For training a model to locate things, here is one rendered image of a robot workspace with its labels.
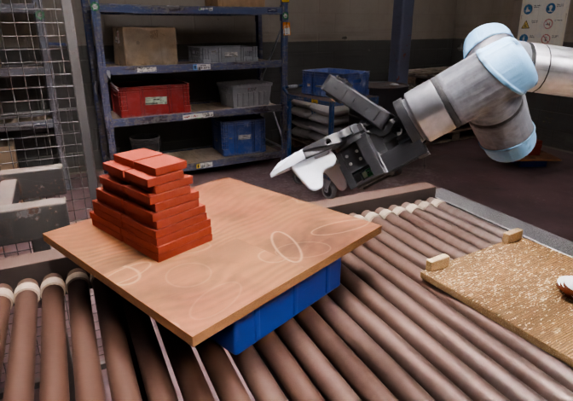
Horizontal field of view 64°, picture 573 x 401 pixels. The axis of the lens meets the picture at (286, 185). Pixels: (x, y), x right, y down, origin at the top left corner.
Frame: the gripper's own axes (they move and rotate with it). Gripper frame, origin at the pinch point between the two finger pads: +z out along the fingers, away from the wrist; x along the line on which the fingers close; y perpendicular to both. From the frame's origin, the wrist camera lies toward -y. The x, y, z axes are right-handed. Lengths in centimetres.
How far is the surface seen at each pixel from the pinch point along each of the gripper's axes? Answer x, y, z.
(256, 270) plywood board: 5.9, 10.8, 15.5
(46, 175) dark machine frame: 33, -46, 86
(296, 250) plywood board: 15.5, 10.0, 11.3
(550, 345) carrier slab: 24, 42, -20
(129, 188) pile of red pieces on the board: -0.7, -12.2, 29.2
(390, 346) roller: 16.4, 32.3, 2.7
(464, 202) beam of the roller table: 91, 15, -14
